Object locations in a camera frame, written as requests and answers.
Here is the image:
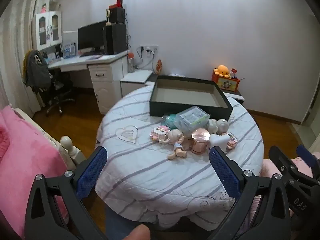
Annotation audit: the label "white bear figure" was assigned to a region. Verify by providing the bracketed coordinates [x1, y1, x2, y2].
[207, 119, 218, 133]

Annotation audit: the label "small black speaker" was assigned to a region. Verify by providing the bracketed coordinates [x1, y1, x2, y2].
[109, 7, 125, 24]

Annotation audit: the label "white desk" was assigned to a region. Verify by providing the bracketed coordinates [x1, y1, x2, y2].
[47, 51, 128, 115]

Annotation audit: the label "cream bed footboard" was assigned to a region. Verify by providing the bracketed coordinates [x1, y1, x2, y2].
[10, 107, 87, 172]

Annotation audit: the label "blue white box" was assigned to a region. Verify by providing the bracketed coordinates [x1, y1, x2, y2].
[62, 42, 76, 59]

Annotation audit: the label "person's left hand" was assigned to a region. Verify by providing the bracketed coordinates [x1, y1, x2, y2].
[117, 224, 151, 240]

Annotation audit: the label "black office chair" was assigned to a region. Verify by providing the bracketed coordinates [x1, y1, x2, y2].
[32, 71, 75, 116]

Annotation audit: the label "red toy box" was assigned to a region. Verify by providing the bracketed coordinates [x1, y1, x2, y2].
[212, 70, 241, 93]

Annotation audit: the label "orange octopus plush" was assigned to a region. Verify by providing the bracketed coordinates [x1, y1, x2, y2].
[214, 65, 230, 78]

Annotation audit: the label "rose gold cup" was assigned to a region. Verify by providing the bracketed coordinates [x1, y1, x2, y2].
[190, 128, 211, 154]

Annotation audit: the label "baby doll figure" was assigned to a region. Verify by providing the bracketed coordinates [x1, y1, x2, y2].
[166, 129, 188, 160]

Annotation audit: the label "white door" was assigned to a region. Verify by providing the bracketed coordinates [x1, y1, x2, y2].
[299, 79, 320, 132]

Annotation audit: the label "clear plastic box green label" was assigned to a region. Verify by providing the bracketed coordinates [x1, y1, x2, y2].
[173, 106, 210, 132]

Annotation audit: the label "striped white tablecloth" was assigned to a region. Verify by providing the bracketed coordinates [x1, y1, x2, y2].
[95, 84, 265, 228]

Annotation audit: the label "person's leg in jeans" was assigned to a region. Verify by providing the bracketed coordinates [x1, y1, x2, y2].
[104, 201, 160, 240]

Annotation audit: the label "orange-capped bottle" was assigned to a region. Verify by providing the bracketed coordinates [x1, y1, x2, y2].
[127, 52, 136, 73]

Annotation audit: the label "small clear plastic pack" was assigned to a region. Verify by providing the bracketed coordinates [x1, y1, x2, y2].
[162, 114, 178, 125]

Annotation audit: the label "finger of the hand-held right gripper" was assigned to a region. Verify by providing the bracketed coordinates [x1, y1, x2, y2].
[269, 145, 320, 213]
[296, 144, 320, 178]

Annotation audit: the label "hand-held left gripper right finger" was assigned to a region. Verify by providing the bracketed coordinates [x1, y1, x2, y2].
[209, 146, 292, 240]

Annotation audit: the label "white hutch cabinet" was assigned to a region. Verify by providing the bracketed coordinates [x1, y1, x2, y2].
[32, 11, 63, 52]

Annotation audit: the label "white side cabinet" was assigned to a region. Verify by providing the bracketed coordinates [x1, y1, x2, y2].
[120, 69, 153, 98]

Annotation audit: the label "white wall outlet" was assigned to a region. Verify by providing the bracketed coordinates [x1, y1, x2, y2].
[139, 45, 159, 54]

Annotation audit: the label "black computer tower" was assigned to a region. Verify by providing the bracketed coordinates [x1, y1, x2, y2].
[106, 24, 127, 55]

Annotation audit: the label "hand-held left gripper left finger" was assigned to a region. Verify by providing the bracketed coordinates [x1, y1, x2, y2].
[24, 146, 108, 240]

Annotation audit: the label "white curtain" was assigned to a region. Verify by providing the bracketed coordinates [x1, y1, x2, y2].
[0, 0, 43, 112]

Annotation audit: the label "dark green tray box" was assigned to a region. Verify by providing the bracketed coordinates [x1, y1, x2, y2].
[149, 75, 233, 120]

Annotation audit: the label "pink white small toy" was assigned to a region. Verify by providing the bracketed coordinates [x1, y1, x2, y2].
[150, 126, 171, 143]

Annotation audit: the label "pink blanket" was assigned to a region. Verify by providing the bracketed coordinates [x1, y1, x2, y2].
[0, 105, 73, 240]

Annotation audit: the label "black computer monitor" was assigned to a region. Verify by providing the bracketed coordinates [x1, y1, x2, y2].
[78, 21, 107, 53]

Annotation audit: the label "white plush toy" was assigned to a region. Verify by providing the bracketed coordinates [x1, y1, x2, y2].
[209, 133, 231, 153]

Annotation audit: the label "grey jacket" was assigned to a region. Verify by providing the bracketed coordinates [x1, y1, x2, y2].
[22, 49, 52, 88]

